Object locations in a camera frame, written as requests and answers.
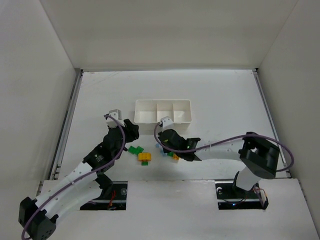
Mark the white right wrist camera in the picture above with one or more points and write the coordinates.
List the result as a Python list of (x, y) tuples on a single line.
[(166, 123)]

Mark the yellow rounded lego brick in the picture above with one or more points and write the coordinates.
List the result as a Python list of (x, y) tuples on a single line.
[(144, 157)]

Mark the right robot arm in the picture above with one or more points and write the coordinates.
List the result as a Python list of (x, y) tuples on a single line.
[(259, 155)]

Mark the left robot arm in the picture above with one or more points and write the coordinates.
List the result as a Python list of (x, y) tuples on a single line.
[(40, 216)]

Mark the right aluminium rail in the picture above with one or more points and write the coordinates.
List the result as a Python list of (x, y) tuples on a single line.
[(282, 158)]

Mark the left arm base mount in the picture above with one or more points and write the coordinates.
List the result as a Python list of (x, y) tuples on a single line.
[(113, 196)]

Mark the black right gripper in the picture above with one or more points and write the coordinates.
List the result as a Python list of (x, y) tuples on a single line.
[(165, 139)]

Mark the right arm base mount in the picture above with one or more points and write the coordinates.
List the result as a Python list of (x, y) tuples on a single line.
[(231, 197)]

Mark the aluminium rail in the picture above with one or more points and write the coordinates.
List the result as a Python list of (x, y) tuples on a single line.
[(52, 172), (282, 158)]

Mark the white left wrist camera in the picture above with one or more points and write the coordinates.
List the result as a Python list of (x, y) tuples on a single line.
[(114, 118)]

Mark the white three-compartment tray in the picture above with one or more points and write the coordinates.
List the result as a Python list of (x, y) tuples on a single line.
[(148, 112)]

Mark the yellow black striped lego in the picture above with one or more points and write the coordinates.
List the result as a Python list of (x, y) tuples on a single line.
[(175, 157)]

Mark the small green lego brick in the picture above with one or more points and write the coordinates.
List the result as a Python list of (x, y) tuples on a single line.
[(144, 163)]

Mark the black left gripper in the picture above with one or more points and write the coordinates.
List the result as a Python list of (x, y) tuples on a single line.
[(130, 129)]

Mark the left aluminium rail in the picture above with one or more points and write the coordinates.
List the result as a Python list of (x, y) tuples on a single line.
[(52, 172)]

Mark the green curved lego brick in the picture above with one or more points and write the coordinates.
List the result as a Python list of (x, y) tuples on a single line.
[(137, 150), (132, 150)]

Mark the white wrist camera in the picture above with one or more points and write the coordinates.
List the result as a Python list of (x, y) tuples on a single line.
[(114, 118), (166, 123)]

